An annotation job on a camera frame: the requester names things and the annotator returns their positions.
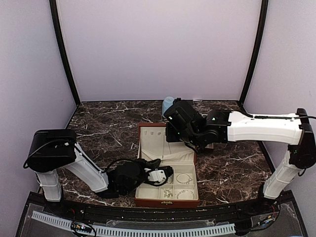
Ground silver bangle back right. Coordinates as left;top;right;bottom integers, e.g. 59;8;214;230
175;173;194;185

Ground red jewelry display tray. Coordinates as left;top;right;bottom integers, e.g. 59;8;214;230
197;143;214;150

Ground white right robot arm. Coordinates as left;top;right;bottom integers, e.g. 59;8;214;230
162;98;316;214

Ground gold crystal pendant earring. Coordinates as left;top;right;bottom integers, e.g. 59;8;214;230
162;189;173;199

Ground red jewelry box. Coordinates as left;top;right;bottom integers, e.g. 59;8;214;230
135;123;199;208

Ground silver bangle front right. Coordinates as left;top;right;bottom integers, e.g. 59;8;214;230
177;190;195;200

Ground light blue faceted mug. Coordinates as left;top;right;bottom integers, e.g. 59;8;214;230
162;96;175;119

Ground silver bangle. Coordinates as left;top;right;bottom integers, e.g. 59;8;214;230
177;190;195;200
175;173;194;185

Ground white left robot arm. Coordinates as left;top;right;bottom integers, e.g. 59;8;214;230
23;129;174;215

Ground white perforated cable rail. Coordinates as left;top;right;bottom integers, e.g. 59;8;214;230
31;211;236;237

